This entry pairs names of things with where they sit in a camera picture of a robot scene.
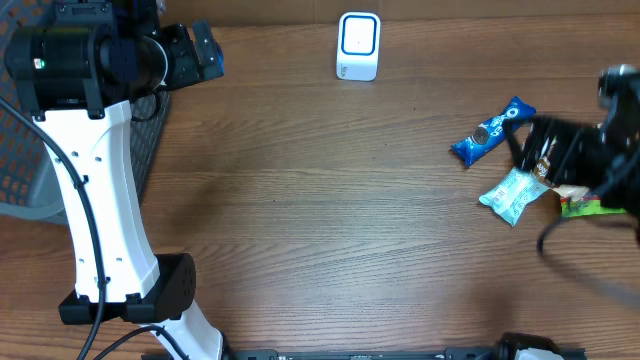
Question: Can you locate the grey plastic mesh basket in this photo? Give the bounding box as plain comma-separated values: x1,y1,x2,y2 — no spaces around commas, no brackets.
1,0,170,225

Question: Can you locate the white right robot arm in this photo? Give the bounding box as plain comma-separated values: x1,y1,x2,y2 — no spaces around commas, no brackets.
502,65,639,217

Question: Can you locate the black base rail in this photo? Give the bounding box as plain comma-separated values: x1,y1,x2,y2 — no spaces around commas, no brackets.
222,333,587,360

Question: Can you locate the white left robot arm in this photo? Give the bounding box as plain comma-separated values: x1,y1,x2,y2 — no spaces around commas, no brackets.
3,1,231,360

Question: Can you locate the blue snack packet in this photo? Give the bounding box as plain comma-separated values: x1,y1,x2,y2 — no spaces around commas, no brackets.
451,96,537,167

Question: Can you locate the green clear snack bag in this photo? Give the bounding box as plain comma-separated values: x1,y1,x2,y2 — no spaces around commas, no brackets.
560,196,626,218

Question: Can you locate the beige paper snack bag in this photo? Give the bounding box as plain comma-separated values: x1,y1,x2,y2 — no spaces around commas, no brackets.
519,135,588,201

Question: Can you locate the white barcode scanner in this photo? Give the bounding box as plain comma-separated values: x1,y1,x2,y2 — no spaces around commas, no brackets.
336,12,381,82

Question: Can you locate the light teal snack packet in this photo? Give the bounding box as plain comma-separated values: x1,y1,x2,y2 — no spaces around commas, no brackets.
479,168,549,227

